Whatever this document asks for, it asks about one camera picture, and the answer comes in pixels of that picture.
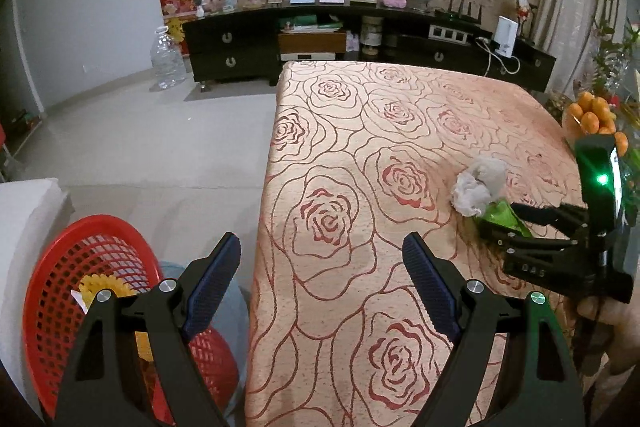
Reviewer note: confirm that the artificial pink roses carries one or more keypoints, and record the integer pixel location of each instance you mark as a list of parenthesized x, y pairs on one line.
[(607, 57)]

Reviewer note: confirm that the white set-top box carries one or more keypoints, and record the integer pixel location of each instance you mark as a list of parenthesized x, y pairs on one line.
[(307, 57)]

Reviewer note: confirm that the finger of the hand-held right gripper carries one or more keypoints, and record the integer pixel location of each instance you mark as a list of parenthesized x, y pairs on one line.
[(525, 243), (550, 216)]

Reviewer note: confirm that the stacked round tins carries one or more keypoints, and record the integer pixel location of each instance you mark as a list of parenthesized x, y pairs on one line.
[(371, 34)]

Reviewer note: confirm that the green flat package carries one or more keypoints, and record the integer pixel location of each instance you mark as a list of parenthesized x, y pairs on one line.
[(305, 23)]

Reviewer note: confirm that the brown wooden box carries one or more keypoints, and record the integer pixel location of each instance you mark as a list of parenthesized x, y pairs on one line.
[(310, 42)]

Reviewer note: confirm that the large clear water bottle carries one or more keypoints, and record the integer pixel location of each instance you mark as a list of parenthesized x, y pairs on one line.
[(167, 62)]

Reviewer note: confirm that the red white figurine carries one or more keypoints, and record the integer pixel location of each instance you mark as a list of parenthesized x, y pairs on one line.
[(523, 7)]

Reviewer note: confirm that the white paper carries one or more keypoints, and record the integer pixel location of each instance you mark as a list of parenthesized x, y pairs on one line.
[(80, 299)]

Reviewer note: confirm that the glass fruit bowl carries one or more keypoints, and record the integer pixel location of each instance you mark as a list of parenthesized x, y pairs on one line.
[(572, 127)]

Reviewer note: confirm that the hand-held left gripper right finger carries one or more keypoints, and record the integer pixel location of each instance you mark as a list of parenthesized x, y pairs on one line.
[(432, 287)]

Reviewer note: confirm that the black wifi router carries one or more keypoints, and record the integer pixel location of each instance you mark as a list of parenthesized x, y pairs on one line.
[(455, 14)]

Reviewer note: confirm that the red chair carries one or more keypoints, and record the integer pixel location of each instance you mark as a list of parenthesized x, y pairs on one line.
[(2, 142)]

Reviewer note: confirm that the white security camera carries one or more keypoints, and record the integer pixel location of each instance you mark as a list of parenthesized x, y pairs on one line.
[(200, 2)]

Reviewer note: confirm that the pile of oranges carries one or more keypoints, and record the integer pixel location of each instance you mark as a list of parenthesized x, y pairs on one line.
[(595, 107)]

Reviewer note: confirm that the small glass dome ornament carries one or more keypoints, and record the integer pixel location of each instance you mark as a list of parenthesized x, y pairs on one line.
[(230, 2)]

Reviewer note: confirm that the pink figurine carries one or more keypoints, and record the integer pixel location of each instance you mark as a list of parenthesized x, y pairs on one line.
[(215, 2)]

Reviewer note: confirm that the red plastic mesh basket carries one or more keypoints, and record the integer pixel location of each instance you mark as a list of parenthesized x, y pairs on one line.
[(55, 307)]

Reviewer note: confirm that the white tower device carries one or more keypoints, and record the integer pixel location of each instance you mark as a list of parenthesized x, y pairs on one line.
[(505, 37)]

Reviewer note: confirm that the black television cabinet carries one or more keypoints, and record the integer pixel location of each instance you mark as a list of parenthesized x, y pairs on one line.
[(240, 47)]

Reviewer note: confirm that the person's right hand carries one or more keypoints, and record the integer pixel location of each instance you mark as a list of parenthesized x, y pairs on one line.
[(615, 332)]

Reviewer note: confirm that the large yellow foam net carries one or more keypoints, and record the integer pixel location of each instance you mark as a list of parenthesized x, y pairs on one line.
[(107, 287)]

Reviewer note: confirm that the white socket panel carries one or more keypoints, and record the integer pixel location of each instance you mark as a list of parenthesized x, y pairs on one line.
[(447, 33)]

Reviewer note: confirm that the green wrapper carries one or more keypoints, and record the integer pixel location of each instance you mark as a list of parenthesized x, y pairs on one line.
[(500, 217)]

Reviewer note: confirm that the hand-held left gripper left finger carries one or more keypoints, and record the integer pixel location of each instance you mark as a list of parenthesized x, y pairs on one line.
[(210, 287)]

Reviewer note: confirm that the row of shoes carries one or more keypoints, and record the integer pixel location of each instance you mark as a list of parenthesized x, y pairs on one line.
[(22, 119)]

